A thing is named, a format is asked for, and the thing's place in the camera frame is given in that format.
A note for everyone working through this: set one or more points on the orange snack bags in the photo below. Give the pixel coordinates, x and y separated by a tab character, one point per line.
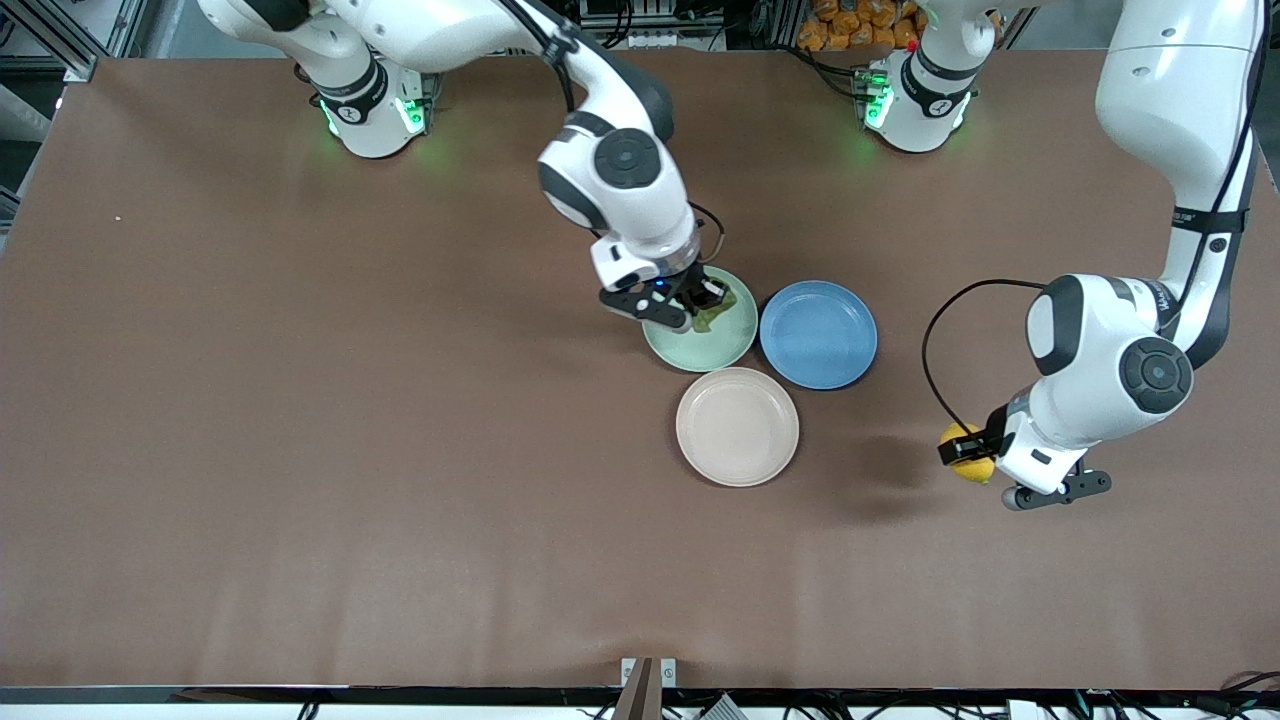
860	25

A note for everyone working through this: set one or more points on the yellow lemon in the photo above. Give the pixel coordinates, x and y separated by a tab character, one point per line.
975	472

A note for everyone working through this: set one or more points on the blue plate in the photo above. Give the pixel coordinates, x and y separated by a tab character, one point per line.
818	334

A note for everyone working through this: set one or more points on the green lettuce leaf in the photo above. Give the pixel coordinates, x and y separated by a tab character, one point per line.
720	312

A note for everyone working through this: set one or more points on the beige plate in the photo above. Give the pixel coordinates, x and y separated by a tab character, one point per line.
737	427

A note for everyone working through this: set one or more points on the aluminium frame profile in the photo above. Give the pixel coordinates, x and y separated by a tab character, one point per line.
70	35

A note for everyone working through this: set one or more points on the metal table edge bracket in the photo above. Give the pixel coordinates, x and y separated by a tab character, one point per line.
647	685

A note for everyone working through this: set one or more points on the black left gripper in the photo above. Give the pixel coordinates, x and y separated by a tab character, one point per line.
967	444

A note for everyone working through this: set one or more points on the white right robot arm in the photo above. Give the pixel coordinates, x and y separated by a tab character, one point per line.
620	190

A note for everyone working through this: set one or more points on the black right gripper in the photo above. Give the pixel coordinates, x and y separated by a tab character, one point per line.
694	289

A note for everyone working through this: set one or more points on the light green plate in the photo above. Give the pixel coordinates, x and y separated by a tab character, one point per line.
715	345

